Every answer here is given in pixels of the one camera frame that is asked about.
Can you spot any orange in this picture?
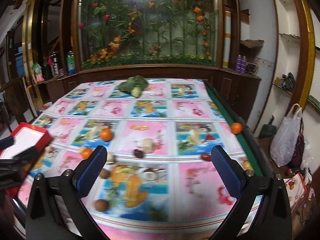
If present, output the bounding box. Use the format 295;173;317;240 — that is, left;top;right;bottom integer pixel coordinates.
99;128;113;141
80;148;93;159
231;122;243;135

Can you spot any dark red jujube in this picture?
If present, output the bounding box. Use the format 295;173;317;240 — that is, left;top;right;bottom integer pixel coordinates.
133;149;145;159
201;153;212;162

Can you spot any red white shallow box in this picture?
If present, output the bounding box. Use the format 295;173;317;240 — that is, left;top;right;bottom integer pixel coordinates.
1;122;53;198

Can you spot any orange at table edge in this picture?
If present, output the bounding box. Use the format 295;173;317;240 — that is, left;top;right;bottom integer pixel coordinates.
231;122;243;135

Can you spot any white plastic bag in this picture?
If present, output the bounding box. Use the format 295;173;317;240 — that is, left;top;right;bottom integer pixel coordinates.
270;103;302;167

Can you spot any beige lotus root piece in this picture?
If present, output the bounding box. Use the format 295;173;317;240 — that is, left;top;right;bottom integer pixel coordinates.
142;138;154;153

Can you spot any colourful patterned tablecloth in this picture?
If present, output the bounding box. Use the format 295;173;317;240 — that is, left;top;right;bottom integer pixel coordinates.
16;79;262;239

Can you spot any green leafy vegetable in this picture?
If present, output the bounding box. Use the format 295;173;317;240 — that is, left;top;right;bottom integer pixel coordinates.
118;75;148;98

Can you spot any green spray bottle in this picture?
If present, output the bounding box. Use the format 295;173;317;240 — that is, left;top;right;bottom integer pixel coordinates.
66;50;76;75

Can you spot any purple bottles pair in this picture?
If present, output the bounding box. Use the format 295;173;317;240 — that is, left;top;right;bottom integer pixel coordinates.
235;55;247;74

